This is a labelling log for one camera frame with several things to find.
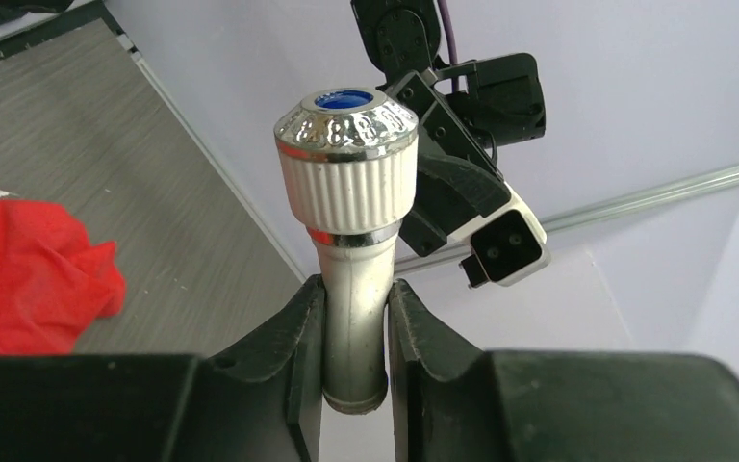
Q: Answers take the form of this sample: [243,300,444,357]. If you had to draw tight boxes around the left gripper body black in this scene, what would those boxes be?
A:
[382,52,546,179]

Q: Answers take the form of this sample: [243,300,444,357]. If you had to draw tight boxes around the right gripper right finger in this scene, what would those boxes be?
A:
[388,279,739,461]

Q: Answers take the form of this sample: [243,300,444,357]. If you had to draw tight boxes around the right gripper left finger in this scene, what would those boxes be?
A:
[0,276,325,461]

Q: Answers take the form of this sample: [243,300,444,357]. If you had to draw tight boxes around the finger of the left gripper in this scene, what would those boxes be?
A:
[400,155,511,257]

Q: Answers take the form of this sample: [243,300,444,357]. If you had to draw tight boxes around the white faucet with chrome head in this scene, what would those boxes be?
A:
[273,88,419,415]

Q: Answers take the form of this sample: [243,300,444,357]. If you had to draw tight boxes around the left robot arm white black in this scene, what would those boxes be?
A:
[351,1,546,263]

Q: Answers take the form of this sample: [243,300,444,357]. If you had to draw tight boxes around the red cloth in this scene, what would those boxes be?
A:
[0,199,126,355]

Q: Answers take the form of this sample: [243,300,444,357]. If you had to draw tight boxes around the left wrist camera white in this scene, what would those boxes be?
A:
[448,192,550,289]

